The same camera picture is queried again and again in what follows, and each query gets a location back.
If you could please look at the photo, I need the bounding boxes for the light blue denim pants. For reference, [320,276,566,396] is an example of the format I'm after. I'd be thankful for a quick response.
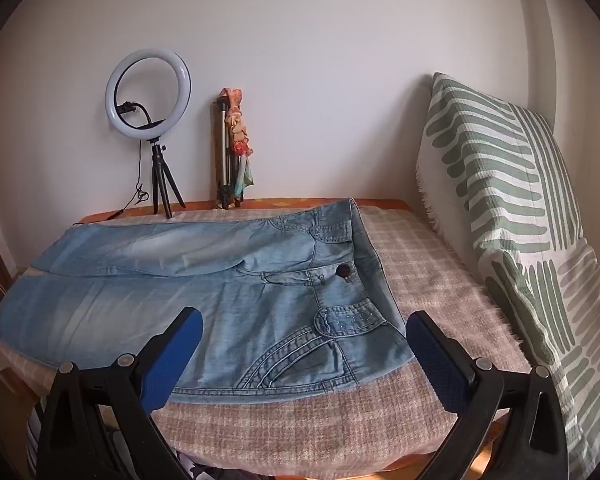
[0,198,415,405]

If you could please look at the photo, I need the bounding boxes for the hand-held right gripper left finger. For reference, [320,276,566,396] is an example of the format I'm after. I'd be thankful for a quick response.
[34,306,204,480]

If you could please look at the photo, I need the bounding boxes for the black mini tripod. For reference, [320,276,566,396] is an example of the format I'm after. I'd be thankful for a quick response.
[149,137,187,219]

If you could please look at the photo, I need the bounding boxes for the black ring light cable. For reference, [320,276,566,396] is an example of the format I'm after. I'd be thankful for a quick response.
[105,140,148,221]

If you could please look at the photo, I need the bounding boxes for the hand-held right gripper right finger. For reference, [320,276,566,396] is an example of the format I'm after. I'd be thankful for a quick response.
[405,310,571,480]

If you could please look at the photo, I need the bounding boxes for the folded silver tripod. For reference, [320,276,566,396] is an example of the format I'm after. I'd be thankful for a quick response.
[211,101,243,209]

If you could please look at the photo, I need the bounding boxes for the green white patterned cushion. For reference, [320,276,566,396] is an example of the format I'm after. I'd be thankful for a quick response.
[415,72,600,480]

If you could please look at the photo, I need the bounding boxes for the white ring light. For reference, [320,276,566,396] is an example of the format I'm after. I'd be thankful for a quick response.
[105,48,192,139]

